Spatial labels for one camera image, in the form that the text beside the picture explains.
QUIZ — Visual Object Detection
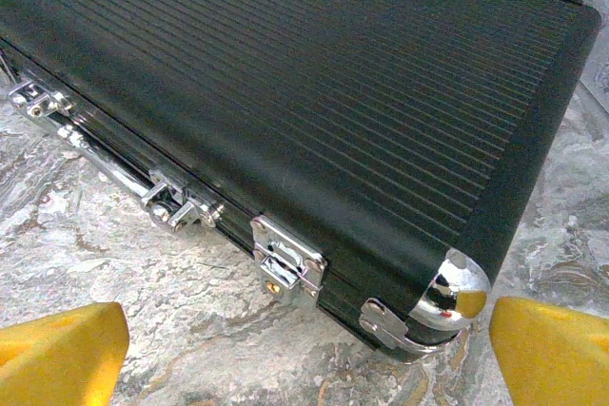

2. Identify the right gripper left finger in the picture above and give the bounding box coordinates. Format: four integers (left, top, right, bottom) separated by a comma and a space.
0, 300, 130, 406

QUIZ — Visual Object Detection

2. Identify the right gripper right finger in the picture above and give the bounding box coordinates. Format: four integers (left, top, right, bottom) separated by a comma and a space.
489, 296, 609, 406

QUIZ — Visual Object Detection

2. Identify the black ribbed carrying case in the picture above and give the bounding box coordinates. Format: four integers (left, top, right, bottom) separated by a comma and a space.
0, 0, 603, 365

